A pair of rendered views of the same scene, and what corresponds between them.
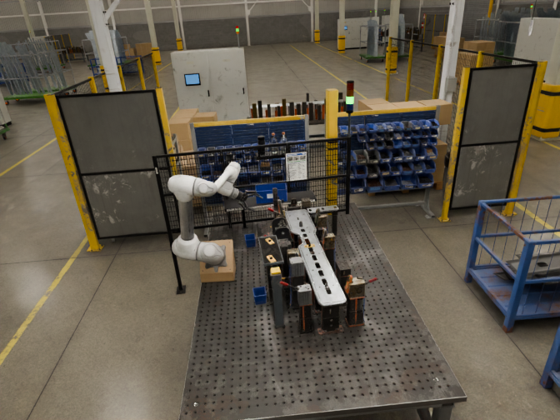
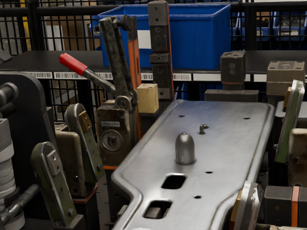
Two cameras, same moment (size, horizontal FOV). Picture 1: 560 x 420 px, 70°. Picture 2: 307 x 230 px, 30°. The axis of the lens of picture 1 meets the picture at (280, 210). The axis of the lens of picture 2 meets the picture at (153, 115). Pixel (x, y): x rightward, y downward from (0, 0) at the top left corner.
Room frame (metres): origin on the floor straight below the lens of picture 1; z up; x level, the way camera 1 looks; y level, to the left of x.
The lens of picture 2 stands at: (2.24, -0.50, 1.38)
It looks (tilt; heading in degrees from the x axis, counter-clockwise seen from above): 19 degrees down; 25
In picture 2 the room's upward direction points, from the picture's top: 4 degrees counter-clockwise
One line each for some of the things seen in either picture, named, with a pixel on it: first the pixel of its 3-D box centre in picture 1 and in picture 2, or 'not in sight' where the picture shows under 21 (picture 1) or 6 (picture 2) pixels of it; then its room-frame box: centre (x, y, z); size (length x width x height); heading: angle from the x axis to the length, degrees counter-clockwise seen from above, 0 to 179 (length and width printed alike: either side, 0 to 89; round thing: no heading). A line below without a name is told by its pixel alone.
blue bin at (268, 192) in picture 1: (271, 192); (166, 34); (3.58, 0.08, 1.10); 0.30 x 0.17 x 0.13; 92
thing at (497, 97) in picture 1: (488, 147); not in sight; (4.83, -2.70, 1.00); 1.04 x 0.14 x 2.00; 93
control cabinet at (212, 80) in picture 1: (212, 85); not in sight; (9.66, 1.40, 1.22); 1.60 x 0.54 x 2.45; 93
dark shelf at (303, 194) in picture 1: (269, 200); (161, 65); (3.57, 0.09, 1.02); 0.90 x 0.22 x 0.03; 97
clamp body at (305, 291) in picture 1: (304, 309); not in sight; (2.10, -0.13, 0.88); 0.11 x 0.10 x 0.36; 97
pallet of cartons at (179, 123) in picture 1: (197, 142); not in sight; (7.47, 1.49, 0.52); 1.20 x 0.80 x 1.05; 0
